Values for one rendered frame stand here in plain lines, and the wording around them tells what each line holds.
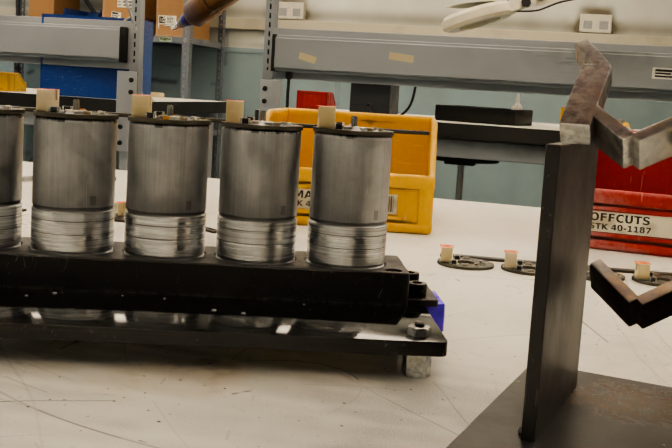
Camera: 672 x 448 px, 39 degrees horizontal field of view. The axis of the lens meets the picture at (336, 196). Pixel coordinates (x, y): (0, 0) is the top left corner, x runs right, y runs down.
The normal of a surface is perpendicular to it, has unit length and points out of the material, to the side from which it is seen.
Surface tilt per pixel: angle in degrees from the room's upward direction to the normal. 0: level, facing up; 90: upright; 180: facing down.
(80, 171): 90
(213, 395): 0
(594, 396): 0
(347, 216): 90
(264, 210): 90
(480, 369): 0
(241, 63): 90
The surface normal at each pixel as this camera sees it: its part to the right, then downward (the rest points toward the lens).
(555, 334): 0.90, 0.11
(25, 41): -0.26, 0.10
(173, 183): 0.36, 0.13
